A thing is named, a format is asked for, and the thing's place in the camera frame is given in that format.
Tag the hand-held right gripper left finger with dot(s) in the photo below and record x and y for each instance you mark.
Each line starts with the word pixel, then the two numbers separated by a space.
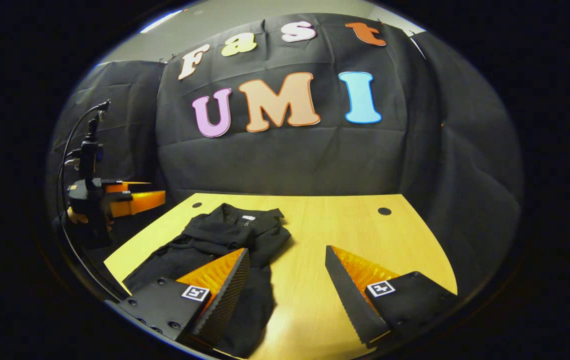
pixel 230 295

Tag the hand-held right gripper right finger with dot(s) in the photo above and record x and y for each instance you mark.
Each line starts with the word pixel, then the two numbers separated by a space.
pixel 350 300

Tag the black button-up garment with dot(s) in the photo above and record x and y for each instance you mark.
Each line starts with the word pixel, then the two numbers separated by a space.
pixel 225 235

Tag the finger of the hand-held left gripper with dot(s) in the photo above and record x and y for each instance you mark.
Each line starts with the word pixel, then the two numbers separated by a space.
pixel 130 187
pixel 140 202

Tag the ceiling light panel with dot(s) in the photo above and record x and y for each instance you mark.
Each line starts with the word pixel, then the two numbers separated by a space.
pixel 162 20

